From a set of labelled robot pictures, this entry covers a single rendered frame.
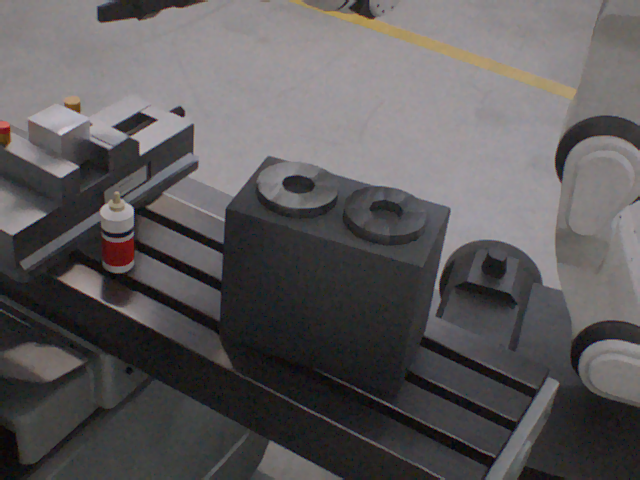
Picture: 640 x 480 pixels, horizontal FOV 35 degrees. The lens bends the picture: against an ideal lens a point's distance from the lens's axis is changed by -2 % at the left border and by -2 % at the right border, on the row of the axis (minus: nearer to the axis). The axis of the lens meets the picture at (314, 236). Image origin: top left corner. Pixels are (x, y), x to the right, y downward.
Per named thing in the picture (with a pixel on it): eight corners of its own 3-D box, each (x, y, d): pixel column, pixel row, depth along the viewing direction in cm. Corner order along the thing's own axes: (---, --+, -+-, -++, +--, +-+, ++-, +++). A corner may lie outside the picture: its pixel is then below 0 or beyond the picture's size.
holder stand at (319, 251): (258, 279, 129) (268, 143, 117) (425, 331, 124) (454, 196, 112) (217, 337, 120) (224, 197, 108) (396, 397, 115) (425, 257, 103)
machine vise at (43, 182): (125, 130, 154) (124, 65, 147) (202, 166, 148) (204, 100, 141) (-58, 236, 130) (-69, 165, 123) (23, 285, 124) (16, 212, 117)
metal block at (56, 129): (58, 142, 135) (56, 102, 131) (91, 158, 132) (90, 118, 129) (29, 158, 131) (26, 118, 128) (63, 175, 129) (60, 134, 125)
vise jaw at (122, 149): (73, 123, 141) (72, 98, 139) (140, 155, 136) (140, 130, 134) (42, 140, 137) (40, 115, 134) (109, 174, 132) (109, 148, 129)
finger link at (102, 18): (96, 0, 116) (141, -12, 119) (96, 25, 118) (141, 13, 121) (103, 5, 115) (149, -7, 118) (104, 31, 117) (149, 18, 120)
